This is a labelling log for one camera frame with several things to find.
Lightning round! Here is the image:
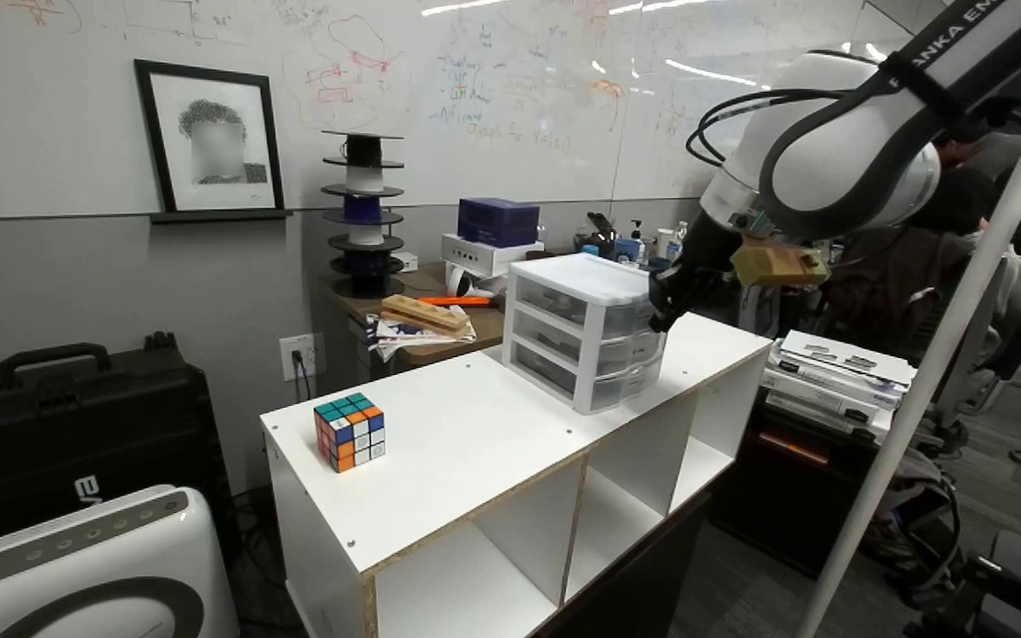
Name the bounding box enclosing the tan wooden block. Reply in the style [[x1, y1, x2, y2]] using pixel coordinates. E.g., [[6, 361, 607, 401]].
[[381, 296, 477, 337]]

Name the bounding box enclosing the black framed picture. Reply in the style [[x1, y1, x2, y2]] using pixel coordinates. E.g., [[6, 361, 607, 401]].
[[132, 57, 291, 226]]

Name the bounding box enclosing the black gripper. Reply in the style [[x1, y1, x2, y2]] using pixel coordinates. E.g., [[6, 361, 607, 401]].
[[648, 216, 751, 335]]

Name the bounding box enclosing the black spool stack tower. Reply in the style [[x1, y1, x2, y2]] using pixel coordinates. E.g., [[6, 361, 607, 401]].
[[318, 125, 413, 303]]

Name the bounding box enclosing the white open shelf cabinet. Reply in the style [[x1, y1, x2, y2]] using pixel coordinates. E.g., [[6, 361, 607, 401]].
[[261, 311, 773, 638]]

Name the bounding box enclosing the black hard carrying case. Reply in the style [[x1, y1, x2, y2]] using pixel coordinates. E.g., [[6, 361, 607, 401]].
[[0, 335, 226, 559]]

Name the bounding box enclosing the clear plastic drawer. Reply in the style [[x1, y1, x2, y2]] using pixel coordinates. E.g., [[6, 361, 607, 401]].
[[510, 276, 665, 343], [507, 309, 666, 384], [507, 341, 666, 412]]

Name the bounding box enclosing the white rounded appliance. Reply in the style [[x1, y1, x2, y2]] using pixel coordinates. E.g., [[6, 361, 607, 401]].
[[0, 483, 243, 638]]

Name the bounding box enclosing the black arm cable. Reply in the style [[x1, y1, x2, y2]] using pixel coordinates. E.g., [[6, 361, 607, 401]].
[[685, 87, 803, 169]]

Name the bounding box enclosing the orange handled tool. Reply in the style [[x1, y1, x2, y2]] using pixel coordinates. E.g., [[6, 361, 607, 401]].
[[420, 290, 496, 311]]

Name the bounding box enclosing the Rubik's cube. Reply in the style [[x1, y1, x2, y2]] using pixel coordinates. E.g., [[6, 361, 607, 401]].
[[313, 389, 392, 477]]

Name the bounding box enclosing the white crumpled paper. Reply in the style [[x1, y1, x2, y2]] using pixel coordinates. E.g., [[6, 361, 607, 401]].
[[367, 311, 480, 367]]

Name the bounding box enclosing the white pole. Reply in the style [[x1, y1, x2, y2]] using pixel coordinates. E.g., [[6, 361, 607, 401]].
[[792, 47, 1021, 638]]

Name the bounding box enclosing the purple box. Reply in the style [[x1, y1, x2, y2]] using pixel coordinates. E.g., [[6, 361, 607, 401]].
[[454, 197, 544, 247]]

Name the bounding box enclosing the grey floor backpack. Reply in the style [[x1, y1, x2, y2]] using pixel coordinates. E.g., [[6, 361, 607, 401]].
[[863, 446, 975, 601]]

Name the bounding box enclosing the whiteboard with writing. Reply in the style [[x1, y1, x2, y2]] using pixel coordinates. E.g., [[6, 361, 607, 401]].
[[0, 0, 929, 224]]

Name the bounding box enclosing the black crate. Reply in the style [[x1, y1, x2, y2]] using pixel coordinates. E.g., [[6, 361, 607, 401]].
[[707, 388, 894, 583]]

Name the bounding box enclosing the white paper stack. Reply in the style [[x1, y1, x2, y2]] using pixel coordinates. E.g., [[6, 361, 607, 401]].
[[771, 329, 922, 419]]

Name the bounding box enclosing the brown wooden desk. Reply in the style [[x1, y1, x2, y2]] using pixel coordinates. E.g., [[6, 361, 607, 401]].
[[339, 276, 510, 373]]

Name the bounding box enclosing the flat white box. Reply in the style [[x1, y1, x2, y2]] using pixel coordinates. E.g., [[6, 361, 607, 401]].
[[440, 232, 545, 280]]

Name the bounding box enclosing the white wall outlet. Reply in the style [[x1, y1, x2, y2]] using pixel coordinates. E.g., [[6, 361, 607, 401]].
[[278, 329, 324, 384]]

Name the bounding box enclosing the person in dark top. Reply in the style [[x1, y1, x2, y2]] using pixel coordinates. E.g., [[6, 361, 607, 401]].
[[933, 129, 1021, 296]]

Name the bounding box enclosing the dark jacket draped chair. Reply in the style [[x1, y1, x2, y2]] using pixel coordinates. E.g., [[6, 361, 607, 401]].
[[822, 226, 1021, 368]]

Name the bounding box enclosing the white plastic drawer unit frame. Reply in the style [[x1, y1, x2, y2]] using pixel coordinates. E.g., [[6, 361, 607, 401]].
[[499, 252, 669, 419]]

